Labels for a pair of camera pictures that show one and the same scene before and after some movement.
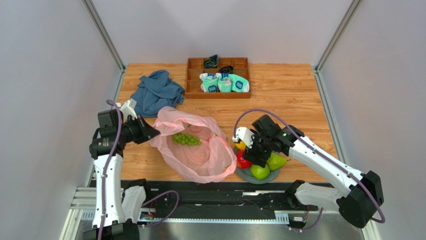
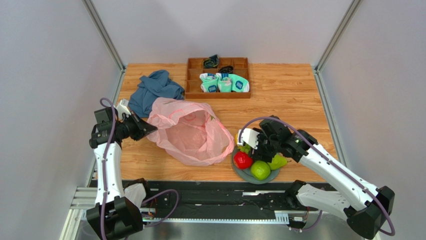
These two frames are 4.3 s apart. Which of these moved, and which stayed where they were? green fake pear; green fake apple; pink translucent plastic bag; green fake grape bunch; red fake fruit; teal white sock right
Moved: green fake grape bunch; pink translucent plastic bag
Stayed: teal white sock right; green fake apple; red fake fruit; green fake pear
